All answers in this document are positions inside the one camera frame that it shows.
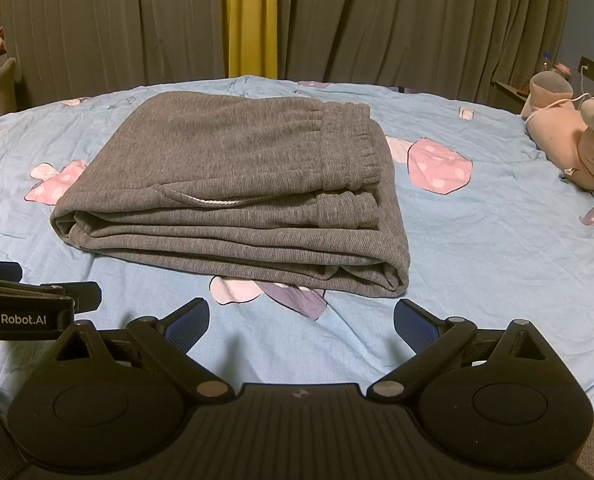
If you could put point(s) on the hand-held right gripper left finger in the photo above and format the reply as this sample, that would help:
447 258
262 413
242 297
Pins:
189 322

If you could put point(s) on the grey curtain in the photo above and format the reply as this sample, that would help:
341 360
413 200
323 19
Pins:
102 20
402 20

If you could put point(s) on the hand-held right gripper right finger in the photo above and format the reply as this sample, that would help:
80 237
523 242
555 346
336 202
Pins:
417 327

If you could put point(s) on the dark wooden nightstand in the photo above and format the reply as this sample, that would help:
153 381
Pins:
512 92

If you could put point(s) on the yellow curtain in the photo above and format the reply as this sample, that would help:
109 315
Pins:
252 20

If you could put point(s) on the clear plastic bottle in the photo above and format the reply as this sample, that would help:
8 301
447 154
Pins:
548 64

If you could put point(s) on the small pink jar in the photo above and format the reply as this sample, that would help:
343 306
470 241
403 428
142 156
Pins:
564 70

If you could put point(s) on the grey pants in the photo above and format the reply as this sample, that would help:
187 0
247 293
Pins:
217 170

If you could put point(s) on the light blue printed bedsheet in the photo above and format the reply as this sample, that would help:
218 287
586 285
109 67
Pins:
477 240

